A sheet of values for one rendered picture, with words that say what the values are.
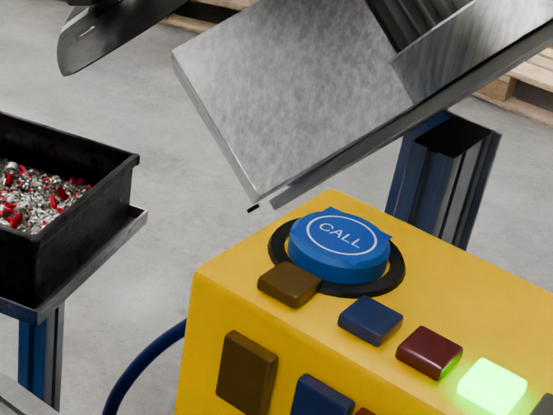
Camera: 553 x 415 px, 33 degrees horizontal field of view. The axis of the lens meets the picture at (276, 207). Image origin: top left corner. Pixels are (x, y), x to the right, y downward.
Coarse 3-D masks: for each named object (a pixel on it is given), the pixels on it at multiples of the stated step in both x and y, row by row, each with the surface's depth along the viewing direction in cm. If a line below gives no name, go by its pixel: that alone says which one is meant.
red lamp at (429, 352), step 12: (408, 336) 32; (420, 336) 32; (432, 336) 32; (408, 348) 31; (420, 348) 31; (432, 348) 32; (444, 348) 32; (456, 348) 32; (408, 360) 31; (420, 360) 31; (432, 360) 31; (444, 360) 31; (456, 360) 32; (432, 372) 31; (444, 372) 31
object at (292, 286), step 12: (288, 264) 35; (264, 276) 34; (276, 276) 34; (288, 276) 34; (300, 276) 34; (312, 276) 34; (264, 288) 34; (276, 288) 33; (288, 288) 33; (300, 288) 33; (312, 288) 34; (288, 300) 33; (300, 300) 33
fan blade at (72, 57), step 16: (112, 0) 82; (128, 0) 80; (144, 0) 78; (160, 0) 77; (176, 0) 76; (96, 16) 81; (112, 16) 79; (128, 16) 78; (144, 16) 76; (160, 16) 76; (64, 32) 83; (96, 32) 79; (112, 32) 77; (128, 32) 76; (64, 48) 80; (80, 48) 78; (96, 48) 76; (112, 48) 75; (64, 64) 77; (80, 64) 76
